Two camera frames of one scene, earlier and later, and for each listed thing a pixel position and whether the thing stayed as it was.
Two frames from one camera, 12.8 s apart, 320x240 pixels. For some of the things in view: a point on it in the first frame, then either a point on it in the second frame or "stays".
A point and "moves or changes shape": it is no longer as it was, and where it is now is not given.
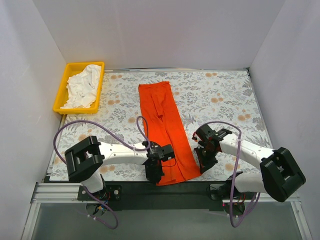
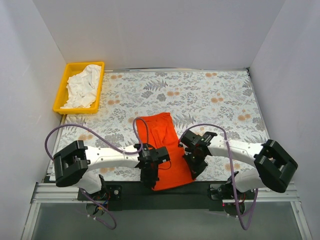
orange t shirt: x=163 y=125 moves or changes shape
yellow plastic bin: x=73 y=69 stays
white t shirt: x=81 y=88 stays
